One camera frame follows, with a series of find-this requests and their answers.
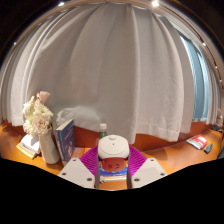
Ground white thick book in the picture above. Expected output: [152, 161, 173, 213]
[19, 133, 42, 156]

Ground clear bottle with green cap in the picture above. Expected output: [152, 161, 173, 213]
[96, 123, 108, 147]

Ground blue flat book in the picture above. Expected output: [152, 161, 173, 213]
[99, 166, 128, 177]

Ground white flat book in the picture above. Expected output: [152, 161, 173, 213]
[99, 174, 128, 183]

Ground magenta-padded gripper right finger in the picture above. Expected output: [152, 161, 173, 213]
[126, 145, 168, 190]

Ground yellow thin book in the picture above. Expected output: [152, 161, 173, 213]
[15, 143, 36, 160]

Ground dark blue standing book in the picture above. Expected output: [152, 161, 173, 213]
[54, 118, 76, 167]

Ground white curtain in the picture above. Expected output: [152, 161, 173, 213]
[0, 1, 221, 144]

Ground window with blue frame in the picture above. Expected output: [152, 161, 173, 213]
[181, 33, 214, 122]

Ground red and white charger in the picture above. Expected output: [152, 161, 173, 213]
[97, 134, 130, 174]

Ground small dark grey object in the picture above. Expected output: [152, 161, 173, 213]
[203, 143, 214, 154]

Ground white ceramic vase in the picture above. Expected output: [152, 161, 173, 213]
[38, 128, 61, 165]

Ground ceiling spot lights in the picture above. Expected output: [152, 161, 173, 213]
[11, 0, 221, 71]

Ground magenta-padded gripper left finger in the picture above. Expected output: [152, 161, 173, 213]
[57, 145, 101, 190]

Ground red and white booklet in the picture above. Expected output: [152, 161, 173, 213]
[185, 134, 208, 150]

